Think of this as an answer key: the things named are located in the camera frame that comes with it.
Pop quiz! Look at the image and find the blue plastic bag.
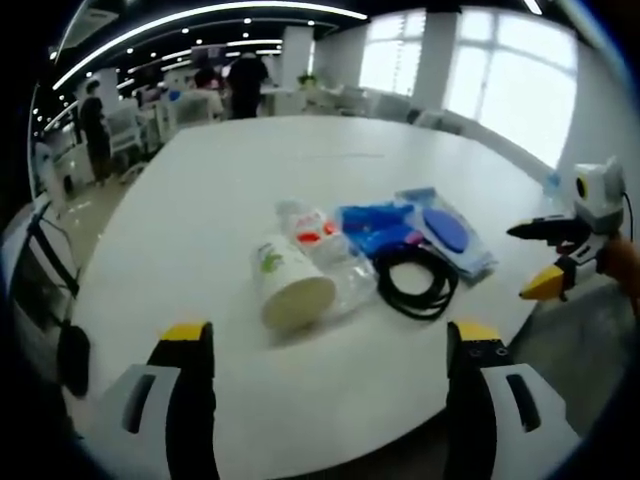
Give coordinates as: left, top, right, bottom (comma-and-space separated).
333, 198, 426, 259

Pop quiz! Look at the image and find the black cable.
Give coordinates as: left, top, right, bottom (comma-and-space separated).
374, 245, 459, 321
620, 190, 637, 239

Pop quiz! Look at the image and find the clear plastic bottle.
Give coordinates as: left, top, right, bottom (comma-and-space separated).
274, 198, 377, 315

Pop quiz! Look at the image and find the clear packet with blue disc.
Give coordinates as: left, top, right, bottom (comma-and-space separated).
393, 186, 500, 287

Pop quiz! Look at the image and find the white paper cup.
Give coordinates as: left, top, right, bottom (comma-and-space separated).
248, 232, 337, 331

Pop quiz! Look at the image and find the white table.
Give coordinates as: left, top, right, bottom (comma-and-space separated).
69, 114, 576, 480

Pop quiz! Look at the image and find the black chair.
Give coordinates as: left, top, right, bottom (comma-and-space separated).
9, 199, 92, 399

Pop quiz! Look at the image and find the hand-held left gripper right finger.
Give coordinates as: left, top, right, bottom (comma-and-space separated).
446, 320, 584, 480

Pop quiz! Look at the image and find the person's right hand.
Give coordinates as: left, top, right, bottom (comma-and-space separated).
597, 238, 640, 297

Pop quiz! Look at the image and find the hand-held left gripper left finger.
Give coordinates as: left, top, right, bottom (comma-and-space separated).
96, 321, 217, 480

